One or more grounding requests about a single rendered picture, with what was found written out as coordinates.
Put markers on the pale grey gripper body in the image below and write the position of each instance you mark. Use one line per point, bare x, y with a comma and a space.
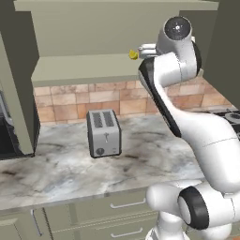
146, 51

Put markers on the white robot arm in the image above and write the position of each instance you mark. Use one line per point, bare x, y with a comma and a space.
215, 146

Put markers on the yellow lemon wedge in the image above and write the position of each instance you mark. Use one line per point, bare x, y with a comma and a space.
133, 55

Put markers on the olive base cabinet door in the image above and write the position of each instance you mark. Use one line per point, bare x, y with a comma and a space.
18, 226

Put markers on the silver two-slot toaster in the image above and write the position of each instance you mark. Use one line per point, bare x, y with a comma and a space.
104, 137

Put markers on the black appliance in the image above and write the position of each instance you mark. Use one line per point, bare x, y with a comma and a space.
7, 137

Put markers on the olive drawer front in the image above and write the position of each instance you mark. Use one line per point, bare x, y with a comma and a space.
93, 231
93, 207

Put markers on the olive wall cabinet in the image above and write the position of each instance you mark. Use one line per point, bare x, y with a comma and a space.
87, 37

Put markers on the olive wall cabinet door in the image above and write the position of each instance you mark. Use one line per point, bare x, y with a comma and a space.
18, 78
223, 47

